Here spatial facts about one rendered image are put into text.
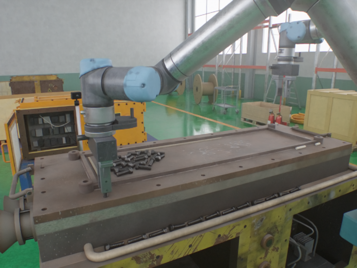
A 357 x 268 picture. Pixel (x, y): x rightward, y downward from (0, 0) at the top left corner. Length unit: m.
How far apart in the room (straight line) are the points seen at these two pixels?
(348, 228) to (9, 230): 0.84
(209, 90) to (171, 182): 10.49
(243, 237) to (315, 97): 5.71
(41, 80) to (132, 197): 8.48
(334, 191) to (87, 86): 1.01
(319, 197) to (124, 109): 2.70
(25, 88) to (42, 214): 8.46
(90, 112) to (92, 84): 0.07
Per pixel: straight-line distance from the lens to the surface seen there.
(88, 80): 0.64
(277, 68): 1.36
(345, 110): 6.11
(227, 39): 0.62
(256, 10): 0.60
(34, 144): 3.55
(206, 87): 11.18
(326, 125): 6.35
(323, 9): 0.46
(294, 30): 1.15
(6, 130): 2.66
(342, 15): 0.45
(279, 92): 1.37
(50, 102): 3.40
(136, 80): 0.56
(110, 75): 0.60
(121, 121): 0.66
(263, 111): 7.57
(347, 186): 1.32
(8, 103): 6.53
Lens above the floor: 1.71
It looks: 15 degrees down
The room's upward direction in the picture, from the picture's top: straight up
